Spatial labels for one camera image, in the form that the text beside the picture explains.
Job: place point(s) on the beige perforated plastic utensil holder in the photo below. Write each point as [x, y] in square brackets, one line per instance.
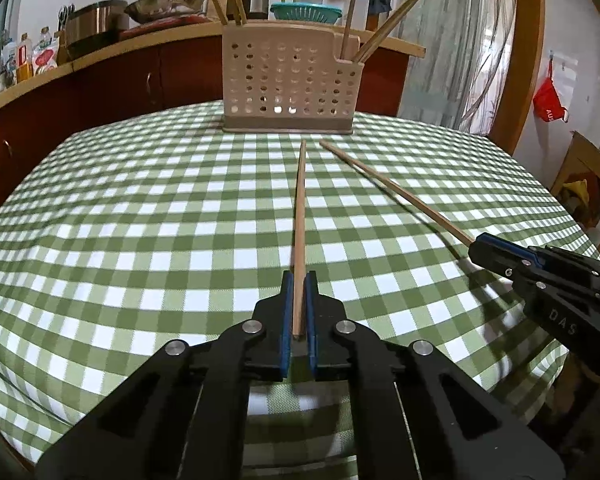
[290, 80]

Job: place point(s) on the teal plastic colander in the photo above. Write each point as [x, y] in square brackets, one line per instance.
[305, 12]

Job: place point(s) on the wooden chair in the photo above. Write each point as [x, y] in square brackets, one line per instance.
[587, 165]

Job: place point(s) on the wooden kitchen countertop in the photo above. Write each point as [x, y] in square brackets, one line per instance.
[105, 52]

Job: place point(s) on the red hanging bag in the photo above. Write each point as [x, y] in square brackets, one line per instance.
[550, 97]

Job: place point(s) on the white plastic bottle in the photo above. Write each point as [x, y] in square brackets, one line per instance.
[8, 62]

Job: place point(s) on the translucent patterned curtain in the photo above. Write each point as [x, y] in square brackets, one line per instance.
[455, 50]

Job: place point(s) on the orange liquid bottle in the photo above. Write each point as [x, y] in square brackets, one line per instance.
[24, 62]

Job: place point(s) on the chopsticks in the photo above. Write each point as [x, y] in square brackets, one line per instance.
[397, 15]

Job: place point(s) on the green checked tablecloth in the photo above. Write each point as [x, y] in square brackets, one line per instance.
[130, 235]

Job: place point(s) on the stainless steel pot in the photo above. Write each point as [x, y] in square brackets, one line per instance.
[95, 25]

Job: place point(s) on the translucent plastic cup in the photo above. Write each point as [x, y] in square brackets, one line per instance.
[362, 10]

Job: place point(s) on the yellow cloth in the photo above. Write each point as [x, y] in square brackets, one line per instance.
[576, 194]

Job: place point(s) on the red kitchen cabinets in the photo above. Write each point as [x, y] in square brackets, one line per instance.
[105, 90]

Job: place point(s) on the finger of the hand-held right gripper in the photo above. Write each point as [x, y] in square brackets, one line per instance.
[510, 247]
[495, 260]

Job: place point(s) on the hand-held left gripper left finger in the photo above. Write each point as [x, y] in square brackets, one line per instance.
[288, 310]

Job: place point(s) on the red tray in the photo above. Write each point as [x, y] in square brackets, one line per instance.
[155, 27]

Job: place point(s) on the wooden door frame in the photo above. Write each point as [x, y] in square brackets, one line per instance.
[522, 60]

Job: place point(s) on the wooden cutting board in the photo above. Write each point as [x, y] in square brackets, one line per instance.
[215, 10]

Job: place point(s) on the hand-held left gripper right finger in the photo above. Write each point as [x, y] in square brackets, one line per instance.
[310, 310]

